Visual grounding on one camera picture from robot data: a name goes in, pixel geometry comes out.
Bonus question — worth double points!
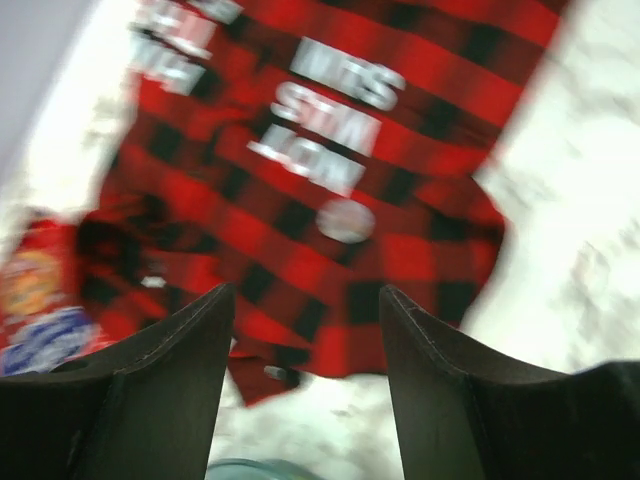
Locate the teal plastic fruit tray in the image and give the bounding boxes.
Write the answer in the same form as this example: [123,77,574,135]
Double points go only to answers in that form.
[205,458,322,480]

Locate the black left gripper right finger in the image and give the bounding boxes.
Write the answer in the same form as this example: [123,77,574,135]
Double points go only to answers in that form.
[380,286,639,479]

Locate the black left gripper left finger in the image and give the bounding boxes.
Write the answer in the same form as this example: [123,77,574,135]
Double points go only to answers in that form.
[1,284,235,480]

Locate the red black plaid shirt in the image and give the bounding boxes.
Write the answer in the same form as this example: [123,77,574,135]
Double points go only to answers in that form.
[78,1,566,405]

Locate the red candy bag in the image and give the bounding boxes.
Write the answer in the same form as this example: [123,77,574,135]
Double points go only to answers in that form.
[1,212,112,377]

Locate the clear round sticker on shirt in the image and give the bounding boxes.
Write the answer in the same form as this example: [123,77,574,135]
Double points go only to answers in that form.
[316,199,375,244]

